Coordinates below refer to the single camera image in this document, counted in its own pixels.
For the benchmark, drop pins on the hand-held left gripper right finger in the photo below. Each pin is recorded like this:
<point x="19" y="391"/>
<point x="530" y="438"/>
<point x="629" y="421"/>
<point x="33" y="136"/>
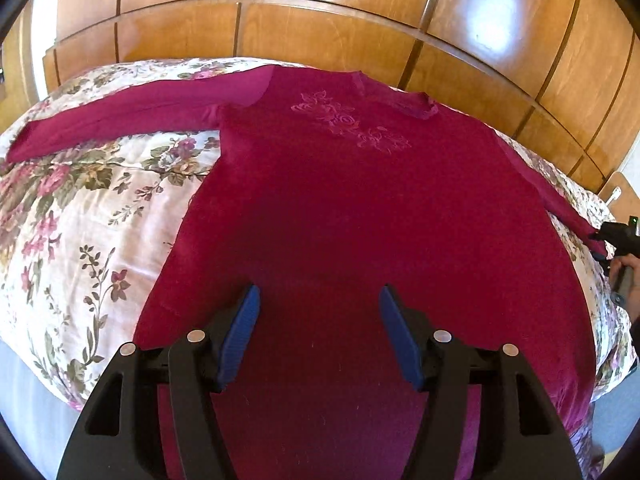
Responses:
<point x="399" y="332"/>

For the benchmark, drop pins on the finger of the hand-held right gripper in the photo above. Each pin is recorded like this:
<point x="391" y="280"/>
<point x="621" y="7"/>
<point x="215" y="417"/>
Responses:
<point x="598" y="244"/>

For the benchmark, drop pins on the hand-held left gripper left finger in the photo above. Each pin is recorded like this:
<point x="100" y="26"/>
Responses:
<point x="241" y="330"/>

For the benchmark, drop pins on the dark red embroidered sweater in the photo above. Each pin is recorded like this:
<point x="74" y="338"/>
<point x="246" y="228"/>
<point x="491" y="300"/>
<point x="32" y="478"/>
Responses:
<point x="350" y="210"/>

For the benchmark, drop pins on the person's right hand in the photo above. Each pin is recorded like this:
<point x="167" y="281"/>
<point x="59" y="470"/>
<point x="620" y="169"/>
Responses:
<point x="633" y="280"/>

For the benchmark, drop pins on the small white plug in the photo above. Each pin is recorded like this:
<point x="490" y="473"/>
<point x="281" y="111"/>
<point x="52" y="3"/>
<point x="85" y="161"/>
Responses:
<point x="614" y="195"/>

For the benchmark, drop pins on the light wooden bedside table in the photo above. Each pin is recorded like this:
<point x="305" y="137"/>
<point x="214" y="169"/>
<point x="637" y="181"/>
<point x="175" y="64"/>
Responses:
<point x="614" y="186"/>

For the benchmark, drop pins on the floral bedspread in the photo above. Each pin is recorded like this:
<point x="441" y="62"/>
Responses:
<point x="75" y="220"/>

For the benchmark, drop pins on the wooden wardrobe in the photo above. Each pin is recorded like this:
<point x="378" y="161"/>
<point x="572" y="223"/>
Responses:
<point x="325" y="30"/>

